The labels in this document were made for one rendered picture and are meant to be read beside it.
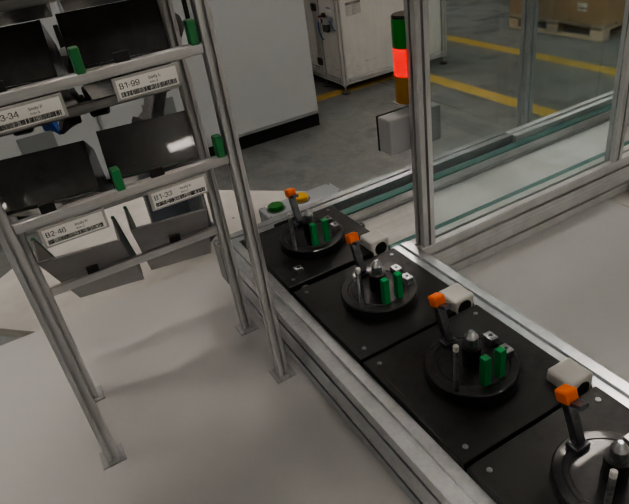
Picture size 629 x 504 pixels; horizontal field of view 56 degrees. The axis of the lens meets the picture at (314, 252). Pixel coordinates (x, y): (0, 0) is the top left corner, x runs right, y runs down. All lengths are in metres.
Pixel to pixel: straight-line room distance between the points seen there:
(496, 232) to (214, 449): 0.76
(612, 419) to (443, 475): 0.24
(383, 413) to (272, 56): 3.75
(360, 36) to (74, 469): 4.73
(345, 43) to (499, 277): 4.20
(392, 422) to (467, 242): 0.55
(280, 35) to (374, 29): 1.27
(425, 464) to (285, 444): 0.27
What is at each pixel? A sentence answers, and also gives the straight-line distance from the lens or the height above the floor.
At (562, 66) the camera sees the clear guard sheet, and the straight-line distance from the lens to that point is 1.38.
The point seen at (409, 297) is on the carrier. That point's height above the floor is 0.99.
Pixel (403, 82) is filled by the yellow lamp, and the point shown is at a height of 1.30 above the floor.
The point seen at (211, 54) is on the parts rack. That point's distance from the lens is 0.84.
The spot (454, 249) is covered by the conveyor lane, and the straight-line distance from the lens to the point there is 1.31.
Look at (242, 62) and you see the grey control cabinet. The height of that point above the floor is 0.63.
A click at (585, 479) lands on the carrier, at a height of 0.99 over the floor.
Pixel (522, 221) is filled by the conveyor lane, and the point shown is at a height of 0.91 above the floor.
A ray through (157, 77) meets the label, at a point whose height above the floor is 1.44.
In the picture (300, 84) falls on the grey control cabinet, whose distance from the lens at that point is 4.59.
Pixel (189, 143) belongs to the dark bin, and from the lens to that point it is 0.91.
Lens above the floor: 1.63
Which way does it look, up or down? 32 degrees down
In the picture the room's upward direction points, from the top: 9 degrees counter-clockwise
